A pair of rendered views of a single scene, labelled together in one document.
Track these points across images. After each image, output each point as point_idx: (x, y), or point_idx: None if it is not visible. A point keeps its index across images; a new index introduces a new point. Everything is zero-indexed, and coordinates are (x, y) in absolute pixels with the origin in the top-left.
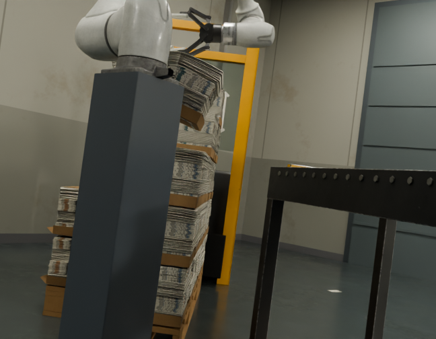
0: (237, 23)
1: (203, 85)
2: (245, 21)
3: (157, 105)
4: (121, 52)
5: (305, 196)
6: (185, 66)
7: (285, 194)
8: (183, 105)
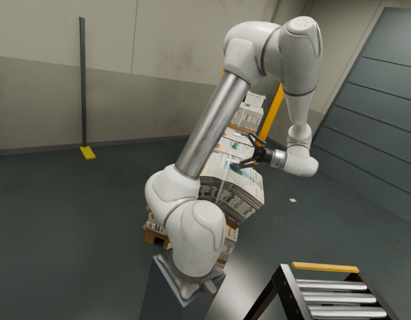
0: (287, 157)
1: (246, 209)
2: (295, 157)
3: (199, 303)
4: (174, 260)
5: None
6: (234, 193)
7: (285, 305)
8: (228, 218)
